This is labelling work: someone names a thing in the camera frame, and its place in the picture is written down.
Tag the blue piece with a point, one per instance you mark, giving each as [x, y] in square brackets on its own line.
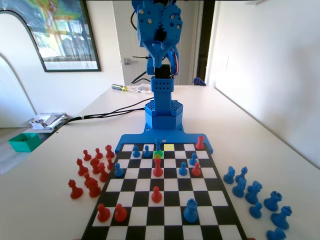
[158, 146]

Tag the blue chess pawn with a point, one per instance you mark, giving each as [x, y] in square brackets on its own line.
[193, 159]
[276, 235]
[183, 169]
[146, 152]
[118, 170]
[135, 152]
[256, 210]

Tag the red chess pawn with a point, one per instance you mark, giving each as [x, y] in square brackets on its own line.
[156, 195]
[75, 190]
[86, 155]
[120, 213]
[98, 153]
[110, 163]
[103, 213]
[196, 170]

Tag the red piece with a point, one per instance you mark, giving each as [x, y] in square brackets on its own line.
[157, 168]

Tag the blue chess rook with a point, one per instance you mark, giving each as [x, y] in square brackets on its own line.
[190, 210]
[273, 201]

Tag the black zip tie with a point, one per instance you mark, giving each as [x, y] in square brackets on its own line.
[140, 57]

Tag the small blue clamp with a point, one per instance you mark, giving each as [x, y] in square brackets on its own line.
[200, 82]

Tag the black framed poster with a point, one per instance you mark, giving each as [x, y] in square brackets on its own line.
[70, 37]

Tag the pile of papers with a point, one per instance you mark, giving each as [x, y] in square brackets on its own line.
[47, 121]

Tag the black white chessboard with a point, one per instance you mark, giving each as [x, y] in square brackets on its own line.
[170, 190]

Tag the white arched panel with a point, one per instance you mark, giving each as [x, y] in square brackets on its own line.
[15, 75]

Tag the green plastic box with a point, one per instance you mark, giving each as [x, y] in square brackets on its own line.
[23, 145]

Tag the blue board mount plate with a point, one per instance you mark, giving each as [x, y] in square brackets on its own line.
[135, 140]

